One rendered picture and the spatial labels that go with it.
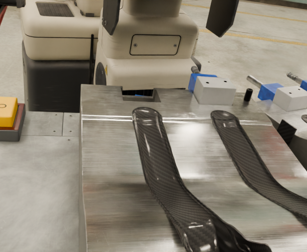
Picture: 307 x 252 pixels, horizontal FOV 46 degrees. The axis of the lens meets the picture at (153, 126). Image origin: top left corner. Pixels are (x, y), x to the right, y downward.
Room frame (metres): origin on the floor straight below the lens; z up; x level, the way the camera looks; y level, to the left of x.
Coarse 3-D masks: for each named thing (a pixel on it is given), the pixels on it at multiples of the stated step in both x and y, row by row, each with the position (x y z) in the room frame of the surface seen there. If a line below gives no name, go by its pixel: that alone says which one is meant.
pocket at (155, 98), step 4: (156, 92) 0.48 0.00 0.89; (124, 96) 0.48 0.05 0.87; (128, 96) 0.48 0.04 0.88; (132, 96) 0.48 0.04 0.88; (136, 96) 0.48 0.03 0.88; (140, 96) 0.49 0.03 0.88; (144, 96) 0.49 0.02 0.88; (148, 96) 0.49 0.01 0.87; (152, 96) 0.49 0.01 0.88; (156, 96) 0.48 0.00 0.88; (124, 100) 0.48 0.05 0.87; (128, 100) 0.48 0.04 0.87; (132, 100) 0.48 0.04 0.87; (136, 100) 0.48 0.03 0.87; (140, 100) 0.48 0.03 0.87; (144, 100) 0.48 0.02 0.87; (148, 100) 0.49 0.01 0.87; (152, 100) 0.49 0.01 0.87; (156, 100) 0.48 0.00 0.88; (160, 100) 0.46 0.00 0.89
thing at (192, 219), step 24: (144, 120) 0.40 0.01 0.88; (216, 120) 0.43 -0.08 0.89; (144, 144) 0.35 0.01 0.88; (168, 144) 0.36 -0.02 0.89; (240, 144) 0.39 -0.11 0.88; (144, 168) 0.31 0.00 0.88; (168, 168) 0.32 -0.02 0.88; (240, 168) 0.34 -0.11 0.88; (264, 168) 0.34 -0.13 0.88; (168, 192) 0.28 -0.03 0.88; (264, 192) 0.30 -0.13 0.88; (288, 192) 0.29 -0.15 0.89; (192, 216) 0.22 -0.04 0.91; (216, 216) 0.21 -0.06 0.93; (192, 240) 0.19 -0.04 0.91; (216, 240) 0.19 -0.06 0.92; (240, 240) 0.17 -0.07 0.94
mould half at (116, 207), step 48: (96, 96) 0.44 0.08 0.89; (192, 96) 0.48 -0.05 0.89; (240, 96) 0.51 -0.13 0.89; (96, 144) 0.33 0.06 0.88; (192, 144) 0.37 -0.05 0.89; (96, 192) 0.25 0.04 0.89; (144, 192) 0.26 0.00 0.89; (192, 192) 0.27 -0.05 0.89; (240, 192) 0.28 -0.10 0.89; (96, 240) 0.16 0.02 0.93; (144, 240) 0.17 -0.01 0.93; (288, 240) 0.19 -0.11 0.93
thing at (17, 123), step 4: (20, 104) 0.49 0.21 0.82; (24, 104) 0.50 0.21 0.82; (20, 108) 0.48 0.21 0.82; (20, 112) 0.47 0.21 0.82; (20, 116) 0.46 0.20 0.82; (16, 120) 0.45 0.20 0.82; (20, 120) 0.45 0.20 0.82; (16, 124) 0.44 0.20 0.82; (0, 128) 0.42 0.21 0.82; (4, 128) 0.42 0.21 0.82; (8, 128) 0.42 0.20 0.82; (12, 128) 0.43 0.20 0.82; (16, 128) 0.43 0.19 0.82
